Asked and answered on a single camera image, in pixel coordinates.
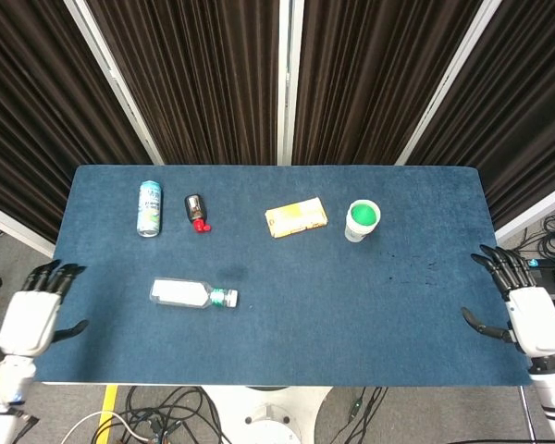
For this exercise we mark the white plastic bottle cap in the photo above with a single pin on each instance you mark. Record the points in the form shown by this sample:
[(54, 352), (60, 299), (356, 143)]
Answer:
[(231, 298)]

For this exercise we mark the blue table cloth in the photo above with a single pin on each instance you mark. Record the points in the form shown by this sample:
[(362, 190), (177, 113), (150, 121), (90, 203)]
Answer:
[(305, 300)]

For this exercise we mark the yellow snack packet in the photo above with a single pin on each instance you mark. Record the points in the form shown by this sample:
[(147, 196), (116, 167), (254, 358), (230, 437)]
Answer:
[(296, 217)]

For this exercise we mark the small red black bottle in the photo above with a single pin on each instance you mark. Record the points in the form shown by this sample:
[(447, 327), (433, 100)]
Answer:
[(195, 208)]

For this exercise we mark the dark brown pleated curtain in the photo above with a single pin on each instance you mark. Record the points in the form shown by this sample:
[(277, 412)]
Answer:
[(199, 78), (370, 78), (37, 115), (522, 115)]

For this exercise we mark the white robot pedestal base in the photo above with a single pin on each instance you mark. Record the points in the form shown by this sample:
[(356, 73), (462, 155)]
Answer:
[(268, 411)]

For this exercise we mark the black foot pedal box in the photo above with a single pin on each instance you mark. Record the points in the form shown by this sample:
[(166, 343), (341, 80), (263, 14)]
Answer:
[(552, 275)]

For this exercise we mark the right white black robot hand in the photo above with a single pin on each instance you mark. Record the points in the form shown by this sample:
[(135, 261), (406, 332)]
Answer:
[(536, 319)]

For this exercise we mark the green ball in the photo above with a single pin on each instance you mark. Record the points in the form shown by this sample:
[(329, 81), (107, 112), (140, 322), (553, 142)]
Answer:
[(363, 215)]

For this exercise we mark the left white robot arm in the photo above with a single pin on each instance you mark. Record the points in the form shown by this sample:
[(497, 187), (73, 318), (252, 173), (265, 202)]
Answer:
[(7, 384)]

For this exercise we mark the light blue beverage can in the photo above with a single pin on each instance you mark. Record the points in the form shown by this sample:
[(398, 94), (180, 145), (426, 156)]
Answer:
[(149, 208)]

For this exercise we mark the clear plastic bottle green label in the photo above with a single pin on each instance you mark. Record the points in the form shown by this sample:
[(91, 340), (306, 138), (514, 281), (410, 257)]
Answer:
[(180, 292)]

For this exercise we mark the white frame post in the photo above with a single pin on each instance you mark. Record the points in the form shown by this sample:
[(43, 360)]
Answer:
[(288, 78), (115, 88), (448, 88)]

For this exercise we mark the white frame rail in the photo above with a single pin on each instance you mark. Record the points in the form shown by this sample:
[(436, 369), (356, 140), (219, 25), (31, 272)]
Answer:
[(16, 226), (534, 215)]

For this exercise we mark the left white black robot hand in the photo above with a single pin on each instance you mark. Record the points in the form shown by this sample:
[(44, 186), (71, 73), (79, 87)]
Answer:
[(28, 324)]

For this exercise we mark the white paper cup stack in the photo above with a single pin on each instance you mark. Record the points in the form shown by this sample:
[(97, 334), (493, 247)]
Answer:
[(356, 233)]

